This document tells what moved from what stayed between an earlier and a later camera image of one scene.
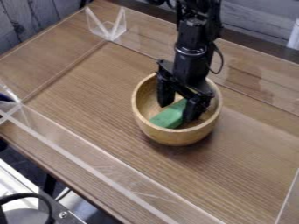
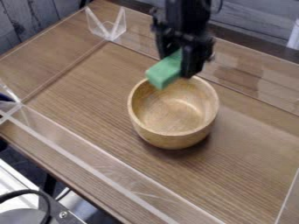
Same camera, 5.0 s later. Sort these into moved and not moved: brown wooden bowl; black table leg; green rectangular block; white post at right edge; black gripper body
Moved: green rectangular block; black gripper body
Not moved: black table leg; white post at right edge; brown wooden bowl
